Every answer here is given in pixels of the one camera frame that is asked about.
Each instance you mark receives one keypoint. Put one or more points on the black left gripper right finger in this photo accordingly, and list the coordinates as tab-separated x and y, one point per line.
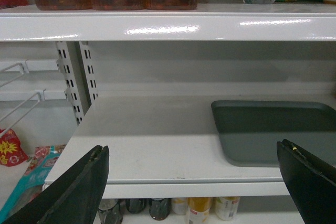
310	182

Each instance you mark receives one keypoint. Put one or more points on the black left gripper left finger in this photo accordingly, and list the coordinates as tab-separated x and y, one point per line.
74	197

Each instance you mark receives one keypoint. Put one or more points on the grey silver tray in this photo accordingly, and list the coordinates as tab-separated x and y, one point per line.
249	130

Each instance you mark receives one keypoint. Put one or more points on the teal snack bag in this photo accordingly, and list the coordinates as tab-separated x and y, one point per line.
32	182

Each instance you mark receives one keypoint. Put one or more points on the red snack bag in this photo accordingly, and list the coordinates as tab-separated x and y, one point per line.
11	152

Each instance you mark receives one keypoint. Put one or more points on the white middle shelf board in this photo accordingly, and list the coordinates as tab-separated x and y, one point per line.
163	147

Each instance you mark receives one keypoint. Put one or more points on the white shelf board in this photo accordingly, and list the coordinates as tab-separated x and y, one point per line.
163	147
214	21

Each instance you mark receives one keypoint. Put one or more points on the yellow label drink bottle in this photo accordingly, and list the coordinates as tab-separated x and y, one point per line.
198	209

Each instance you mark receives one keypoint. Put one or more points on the white perforated shelf upright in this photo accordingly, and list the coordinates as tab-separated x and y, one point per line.
76	64

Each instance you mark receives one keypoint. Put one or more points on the white upper shelf board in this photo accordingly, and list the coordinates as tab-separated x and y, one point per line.
214	21

